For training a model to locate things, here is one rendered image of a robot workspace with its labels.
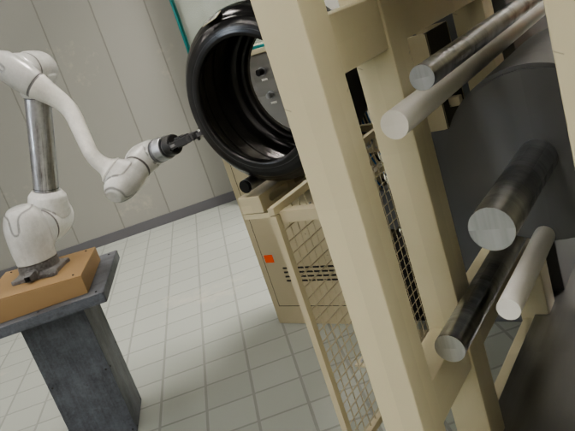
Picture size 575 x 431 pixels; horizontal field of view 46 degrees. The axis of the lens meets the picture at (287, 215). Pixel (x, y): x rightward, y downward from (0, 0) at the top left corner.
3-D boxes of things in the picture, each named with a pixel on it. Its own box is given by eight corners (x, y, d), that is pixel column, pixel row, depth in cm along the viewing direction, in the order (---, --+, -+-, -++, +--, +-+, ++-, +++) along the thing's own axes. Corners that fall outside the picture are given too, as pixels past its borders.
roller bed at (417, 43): (425, 118, 229) (404, 32, 220) (467, 110, 220) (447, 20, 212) (404, 136, 214) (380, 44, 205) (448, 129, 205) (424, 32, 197)
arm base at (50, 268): (6, 290, 250) (1, 277, 249) (28, 269, 272) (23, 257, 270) (52, 279, 249) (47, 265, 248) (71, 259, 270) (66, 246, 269)
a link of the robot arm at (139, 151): (173, 153, 251) (157, 175, 242) (147, 164, 260) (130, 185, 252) (155, 131, 246) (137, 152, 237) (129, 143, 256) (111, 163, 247)
